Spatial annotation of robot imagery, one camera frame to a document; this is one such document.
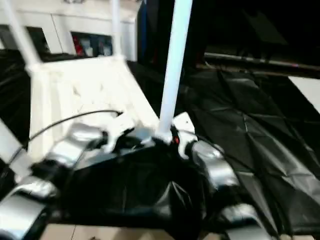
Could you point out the white plastic table leg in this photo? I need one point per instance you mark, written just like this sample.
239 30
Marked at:
175 62
115 30
10 145
22 37

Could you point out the white plastic table top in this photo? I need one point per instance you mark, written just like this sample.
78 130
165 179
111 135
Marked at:
75 87

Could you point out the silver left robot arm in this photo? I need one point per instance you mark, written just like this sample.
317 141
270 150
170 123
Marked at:
72 147

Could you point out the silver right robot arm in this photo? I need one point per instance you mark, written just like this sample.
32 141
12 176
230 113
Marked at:
217 165

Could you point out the black plastic mat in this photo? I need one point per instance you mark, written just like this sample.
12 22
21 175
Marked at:
250 130

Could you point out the red package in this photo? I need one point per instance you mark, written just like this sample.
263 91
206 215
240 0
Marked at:
76 46

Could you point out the dark metal rod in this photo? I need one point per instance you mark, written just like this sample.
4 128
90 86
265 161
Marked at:
262 61

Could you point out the white flat board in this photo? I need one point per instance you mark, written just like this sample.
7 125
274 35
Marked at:
307 92

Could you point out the white glass-door cabinet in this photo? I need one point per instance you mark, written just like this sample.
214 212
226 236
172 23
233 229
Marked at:
62 20

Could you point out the grey ornament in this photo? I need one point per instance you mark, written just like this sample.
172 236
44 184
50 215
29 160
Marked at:
73 1

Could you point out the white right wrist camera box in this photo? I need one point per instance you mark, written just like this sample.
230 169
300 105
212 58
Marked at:
185 120

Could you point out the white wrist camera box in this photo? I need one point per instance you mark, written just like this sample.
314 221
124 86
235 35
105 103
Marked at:
117 127
185 120

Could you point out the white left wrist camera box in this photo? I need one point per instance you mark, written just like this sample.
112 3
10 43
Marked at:
117 127

